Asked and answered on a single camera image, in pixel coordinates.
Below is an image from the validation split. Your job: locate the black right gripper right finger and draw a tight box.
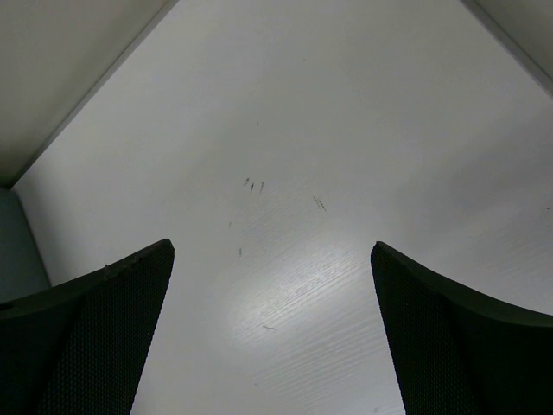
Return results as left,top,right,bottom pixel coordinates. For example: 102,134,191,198
371,241,552,414

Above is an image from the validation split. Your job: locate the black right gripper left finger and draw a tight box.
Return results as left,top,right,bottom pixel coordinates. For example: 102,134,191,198
1,239,175,414

